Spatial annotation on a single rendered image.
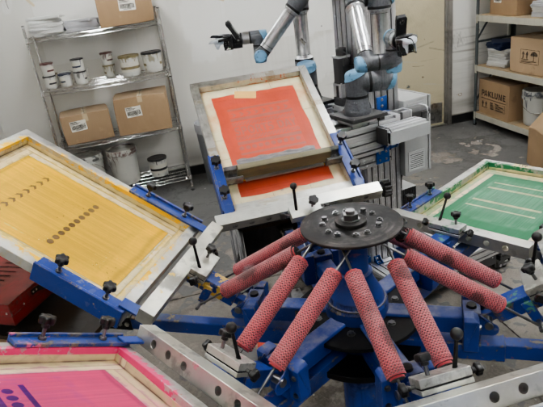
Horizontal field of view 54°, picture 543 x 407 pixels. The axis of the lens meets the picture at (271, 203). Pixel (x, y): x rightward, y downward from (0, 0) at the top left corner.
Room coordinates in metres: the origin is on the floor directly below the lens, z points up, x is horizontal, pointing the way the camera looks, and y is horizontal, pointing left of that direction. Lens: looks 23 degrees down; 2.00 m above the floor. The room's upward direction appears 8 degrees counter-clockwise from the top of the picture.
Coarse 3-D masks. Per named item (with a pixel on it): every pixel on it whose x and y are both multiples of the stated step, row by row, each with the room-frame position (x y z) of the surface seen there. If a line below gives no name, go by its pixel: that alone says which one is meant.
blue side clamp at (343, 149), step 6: (336, 132) 2.31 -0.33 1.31; (336, 138) 2.28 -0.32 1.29; (336, 144) 2.26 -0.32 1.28; (342, 144) 2.25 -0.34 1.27; (342, 150) 2.22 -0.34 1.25; (348, 150) 2.21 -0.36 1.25; (348, 156) 2.19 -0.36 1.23; (348, 162) 2.16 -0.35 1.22; (348, 168) 2.14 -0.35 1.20; (348, 174) 2.11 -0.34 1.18; (354, 174) 2.11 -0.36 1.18; (360, 174) 2.09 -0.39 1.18
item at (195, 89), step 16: (224, 80) 2.63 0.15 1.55; (240, 80) 2.63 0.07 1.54; (256, 80) 2.65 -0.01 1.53; (272, 80) 2.68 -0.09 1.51; (304, 80) 2.63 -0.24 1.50; (192, 96) 2.54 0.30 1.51; (320, 112) 2.44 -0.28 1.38; (208, 128) 2.36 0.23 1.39; (208, 144) 2.28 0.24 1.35; (304, 192) 2.04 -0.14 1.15; (320, 192) 2.04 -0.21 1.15; (240, 208) 1.98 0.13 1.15
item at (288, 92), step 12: (264, 96) 2.58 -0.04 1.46; (276, 96) 2.58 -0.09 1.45; (288, 96) 2.58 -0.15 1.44; (300, 108) 2.51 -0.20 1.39; (300, 120) 2.44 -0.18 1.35; (312, 132) 2.38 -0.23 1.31; (312, 144) 2.32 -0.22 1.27; (312, 168) 2.20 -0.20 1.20; (324, 168) 2.19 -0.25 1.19; (288, 180) 2.14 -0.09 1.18; (300, 180) 2.14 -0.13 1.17; (312, 180) 2.14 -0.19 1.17
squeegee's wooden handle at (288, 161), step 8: (304, 152) 2.14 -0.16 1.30; (312, 152) 2.14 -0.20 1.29; (320, 152) 2.14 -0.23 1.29; (328, 152) 2.15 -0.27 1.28; (264, 160) 2.11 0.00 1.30; (272, 160) 2.11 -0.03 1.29; (280, 160) 2.11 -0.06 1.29; (288, 160) 2.11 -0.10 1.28; (296, 160) 2.12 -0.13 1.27; (304, 160) 2.14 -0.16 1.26; (312, 160) 2.15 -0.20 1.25; (320, 160) 2.16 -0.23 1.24; (240, 168) 2.07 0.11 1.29; (248, 168) 2.08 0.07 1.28; (256, 168) 2.09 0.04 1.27; (264, 168) 2.10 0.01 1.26; (272, 168) 2.12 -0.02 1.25; (280, 168) 2.13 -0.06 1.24; (288, 168) 2.14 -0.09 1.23; (248, 176) 2.11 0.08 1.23
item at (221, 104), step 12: (228, 96) 2.59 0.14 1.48; (216, 108) 2.52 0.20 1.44; (228, 108) 2.52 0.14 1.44; (228, 120) 2.45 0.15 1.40; (228, 132) 2.38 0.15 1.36; (228, 144) 2.32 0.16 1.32; (240, 156) 2.26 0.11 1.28; (252, 156) 2.26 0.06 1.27; (264, 180) 2.14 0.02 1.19; (276, 180) 2.14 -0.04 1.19; (240, 192) 2.09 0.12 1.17; (252, 192) 2.09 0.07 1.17; (264, 192) 2.09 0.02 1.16
